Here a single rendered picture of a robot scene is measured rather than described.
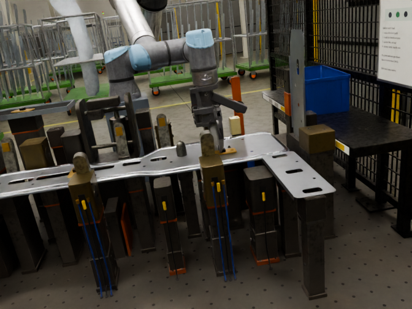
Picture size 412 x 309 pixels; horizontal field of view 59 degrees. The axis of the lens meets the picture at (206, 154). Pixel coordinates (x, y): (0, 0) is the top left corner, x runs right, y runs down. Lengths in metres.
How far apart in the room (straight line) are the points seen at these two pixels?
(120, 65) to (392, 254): 1.28
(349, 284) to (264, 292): 0.22
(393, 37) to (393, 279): 0.69
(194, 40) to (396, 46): 0.60
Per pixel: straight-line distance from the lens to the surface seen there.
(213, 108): 1.08
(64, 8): 7.64
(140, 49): 1.11
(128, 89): 1.73
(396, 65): 1.26
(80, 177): 1.05
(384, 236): 1.30
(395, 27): 1.26
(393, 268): 1.17
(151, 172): 1.10
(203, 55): 1.05
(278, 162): 1.05
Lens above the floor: 1.40
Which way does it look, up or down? 20 degrees down
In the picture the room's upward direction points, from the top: 7 degrees counter-clockwise
